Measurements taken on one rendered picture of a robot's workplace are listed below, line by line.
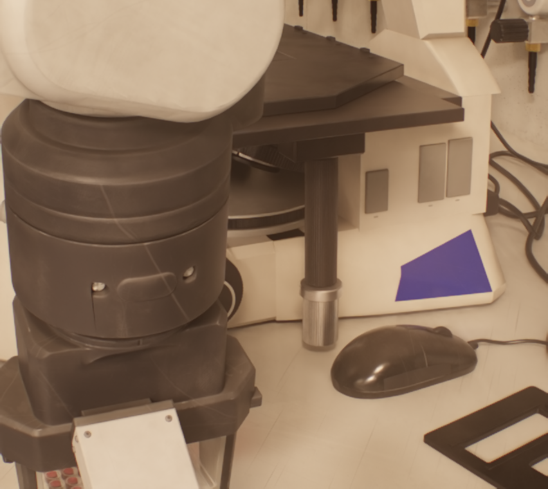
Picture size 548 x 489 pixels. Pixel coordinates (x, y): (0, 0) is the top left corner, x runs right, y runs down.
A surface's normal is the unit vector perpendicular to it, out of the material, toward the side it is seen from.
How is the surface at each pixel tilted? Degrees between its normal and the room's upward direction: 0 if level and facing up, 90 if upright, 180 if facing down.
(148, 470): 42
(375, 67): 0
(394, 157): 90
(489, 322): 0
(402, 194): 90
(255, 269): 90
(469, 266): 48
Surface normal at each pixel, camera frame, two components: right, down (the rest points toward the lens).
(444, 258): 0.28, -0.39
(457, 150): 0.40, 0.31
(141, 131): 0.40, 0.51
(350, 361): -0.64, -0.56
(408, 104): -0.01, -0.94
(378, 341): -0.22, -0.81
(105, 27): 0.69, 0.42
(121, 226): 0.17, 0.52
